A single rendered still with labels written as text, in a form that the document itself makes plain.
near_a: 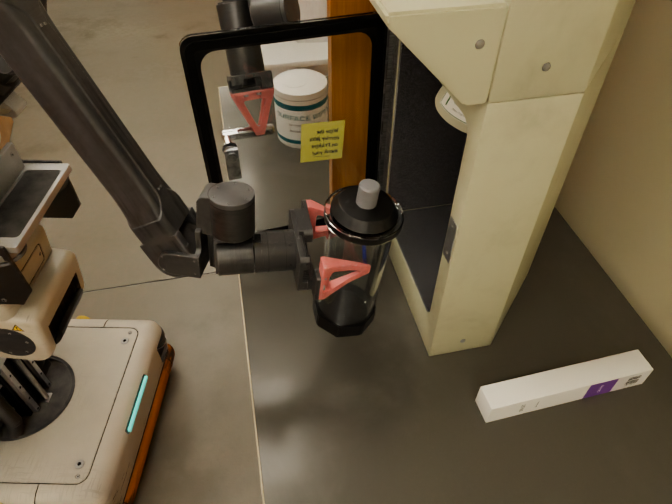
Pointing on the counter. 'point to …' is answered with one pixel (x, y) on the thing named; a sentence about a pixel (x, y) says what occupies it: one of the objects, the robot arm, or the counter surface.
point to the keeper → (449, 239)
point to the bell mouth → (450, 110)
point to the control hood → (451, 39)
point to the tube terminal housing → (514, 162)
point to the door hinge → (388, 108)
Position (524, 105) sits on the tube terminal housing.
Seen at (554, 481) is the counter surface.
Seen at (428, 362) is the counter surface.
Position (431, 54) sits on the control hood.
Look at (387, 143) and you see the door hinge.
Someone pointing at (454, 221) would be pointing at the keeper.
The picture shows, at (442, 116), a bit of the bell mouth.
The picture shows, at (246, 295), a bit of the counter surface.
